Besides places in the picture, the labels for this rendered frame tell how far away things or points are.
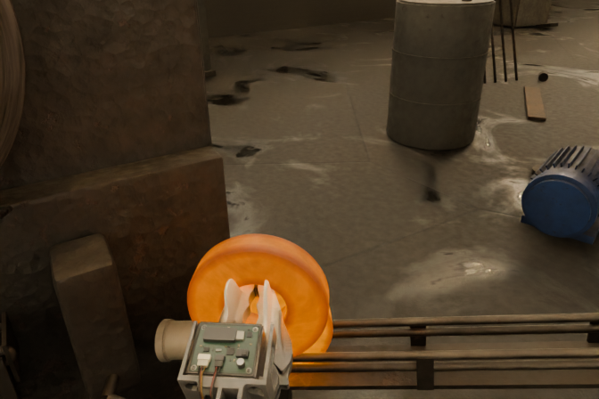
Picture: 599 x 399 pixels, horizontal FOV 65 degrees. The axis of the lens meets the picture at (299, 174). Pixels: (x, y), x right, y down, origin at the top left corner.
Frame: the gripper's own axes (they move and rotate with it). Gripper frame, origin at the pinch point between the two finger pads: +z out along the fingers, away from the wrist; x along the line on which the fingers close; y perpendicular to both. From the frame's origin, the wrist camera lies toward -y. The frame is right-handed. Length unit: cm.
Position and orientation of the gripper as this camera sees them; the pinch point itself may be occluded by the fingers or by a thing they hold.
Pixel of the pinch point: (258, 287)
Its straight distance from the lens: 52.9
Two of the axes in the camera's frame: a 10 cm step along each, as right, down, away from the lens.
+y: -0.6, -7.5, -6.6
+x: -10.0, -0.1, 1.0
